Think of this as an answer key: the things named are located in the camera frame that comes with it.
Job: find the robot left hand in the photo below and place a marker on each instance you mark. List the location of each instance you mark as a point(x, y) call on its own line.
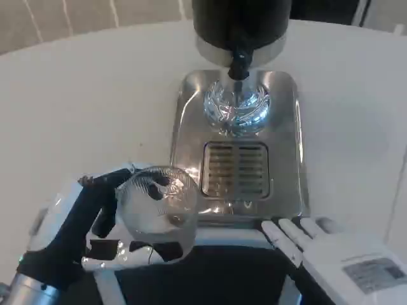
point(68, 216)

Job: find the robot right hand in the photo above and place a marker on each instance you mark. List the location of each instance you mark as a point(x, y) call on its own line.
point(334, 254)

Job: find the robot left silver forearm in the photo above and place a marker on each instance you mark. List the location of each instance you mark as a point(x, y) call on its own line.
point(25, 290)

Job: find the steel drip tray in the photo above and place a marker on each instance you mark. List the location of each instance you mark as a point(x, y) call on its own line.
point(286, 143)

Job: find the drip tray grid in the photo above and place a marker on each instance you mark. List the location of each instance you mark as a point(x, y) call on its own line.
point(237, 170)

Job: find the robot torso black white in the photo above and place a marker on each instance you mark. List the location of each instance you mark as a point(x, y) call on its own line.
point(206, 276)

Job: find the black dispenser tap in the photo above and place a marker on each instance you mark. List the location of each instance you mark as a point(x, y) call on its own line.
point(239, 65)

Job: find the black steel drink dispenser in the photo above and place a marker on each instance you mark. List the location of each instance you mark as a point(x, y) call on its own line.
point(238, 22)

